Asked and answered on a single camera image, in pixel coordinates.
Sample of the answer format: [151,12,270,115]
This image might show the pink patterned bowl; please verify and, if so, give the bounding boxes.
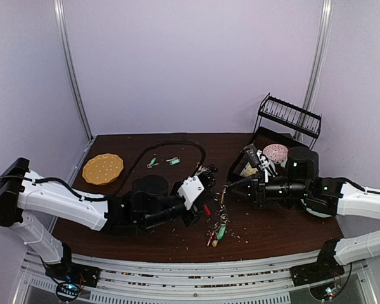
[263,144,289,165]

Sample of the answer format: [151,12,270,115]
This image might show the red tag on ring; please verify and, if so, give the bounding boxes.
[206,232,214,246]

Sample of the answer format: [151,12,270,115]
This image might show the yellow checked bowl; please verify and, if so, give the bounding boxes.
[240,163,258,178]

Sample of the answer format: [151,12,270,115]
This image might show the key with light green tag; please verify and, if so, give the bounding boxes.
[166,157,181,166]

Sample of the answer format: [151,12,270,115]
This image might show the left aluminium frame post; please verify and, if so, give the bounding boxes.
[53,0,94,141]

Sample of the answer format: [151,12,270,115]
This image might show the pale green plate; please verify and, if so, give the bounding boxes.
[300,197,336,218]

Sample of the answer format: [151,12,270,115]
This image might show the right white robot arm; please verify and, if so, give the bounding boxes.
[227,144,380,286]

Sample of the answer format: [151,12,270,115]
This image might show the aluminium frame post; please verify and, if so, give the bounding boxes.
[293,0,333,142]
[53,0,94,141]

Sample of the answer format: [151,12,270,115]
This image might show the green tag on ring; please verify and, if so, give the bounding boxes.
[217,225,226,240]

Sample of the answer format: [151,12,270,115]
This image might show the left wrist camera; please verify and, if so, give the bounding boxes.
[177,172,216,210]

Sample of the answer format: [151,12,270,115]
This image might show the key with dark green tag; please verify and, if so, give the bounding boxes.
[146,158,159,168]

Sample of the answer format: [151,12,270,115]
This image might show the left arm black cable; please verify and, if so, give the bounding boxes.
[0,140,207,203]

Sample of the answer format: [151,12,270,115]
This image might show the yellow dotted plate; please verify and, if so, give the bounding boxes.
[82,153,124,186]

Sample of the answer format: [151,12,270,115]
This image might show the keys with yellow tag cluster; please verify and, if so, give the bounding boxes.
[195,164,219,175]

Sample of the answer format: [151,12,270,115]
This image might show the metal keyring with red handle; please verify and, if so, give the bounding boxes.
[204,196,228,236]

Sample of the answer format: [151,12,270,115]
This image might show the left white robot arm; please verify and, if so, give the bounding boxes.
[0,158,217,291]

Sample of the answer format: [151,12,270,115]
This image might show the key with yellow tag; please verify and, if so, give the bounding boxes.
[220,185,228,206]

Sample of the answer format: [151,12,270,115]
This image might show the black dish rack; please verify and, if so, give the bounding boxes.
[227,92,322,184]

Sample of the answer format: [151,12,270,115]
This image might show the right aluminium frame post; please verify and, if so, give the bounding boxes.
[293,0,333,142]

